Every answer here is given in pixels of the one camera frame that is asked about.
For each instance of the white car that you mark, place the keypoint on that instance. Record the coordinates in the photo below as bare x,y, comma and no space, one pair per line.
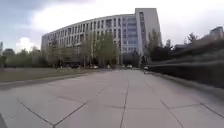
129,66

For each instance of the row of trees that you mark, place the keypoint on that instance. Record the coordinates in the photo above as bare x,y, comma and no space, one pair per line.
100,50

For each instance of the large curved grey building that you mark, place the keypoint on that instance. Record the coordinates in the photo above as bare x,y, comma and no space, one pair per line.
126,30

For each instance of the grey concrete slab pavement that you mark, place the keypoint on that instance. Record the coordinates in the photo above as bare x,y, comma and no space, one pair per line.
133,100

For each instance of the dark hedge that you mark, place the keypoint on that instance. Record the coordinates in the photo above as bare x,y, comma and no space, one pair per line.
193,66

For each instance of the grass lawn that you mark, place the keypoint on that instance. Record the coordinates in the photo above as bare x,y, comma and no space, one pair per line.
30,74

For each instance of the building behind hedge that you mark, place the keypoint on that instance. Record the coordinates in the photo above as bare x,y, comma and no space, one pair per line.
216,32

